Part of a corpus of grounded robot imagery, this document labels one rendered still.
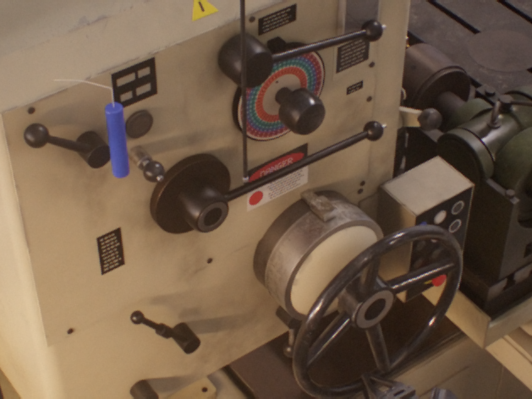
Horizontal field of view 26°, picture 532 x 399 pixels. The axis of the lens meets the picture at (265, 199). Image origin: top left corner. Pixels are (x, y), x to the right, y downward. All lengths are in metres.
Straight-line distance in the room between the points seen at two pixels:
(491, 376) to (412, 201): 1.13
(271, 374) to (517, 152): 0.83
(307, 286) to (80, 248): 0.44
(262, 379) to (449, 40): 1.05
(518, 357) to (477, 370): 0.33
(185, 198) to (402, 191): 0.53
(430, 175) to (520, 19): 1.14
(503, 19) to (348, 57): 1.39
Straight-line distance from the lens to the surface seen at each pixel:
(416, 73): 2.59
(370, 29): 1.89
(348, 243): 2.07
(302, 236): 2.05
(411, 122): 2.21
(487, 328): 2.57
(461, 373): 3.09
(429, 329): 2.20
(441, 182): 2.25
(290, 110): 1.83
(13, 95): 1.63
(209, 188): 1.86
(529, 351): 2.83
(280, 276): 2.07
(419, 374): 2.95
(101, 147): 1.69
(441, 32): 3.23
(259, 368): 2.84
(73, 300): 1.92
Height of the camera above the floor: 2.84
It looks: 43 degrees down
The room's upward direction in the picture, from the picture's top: straight up
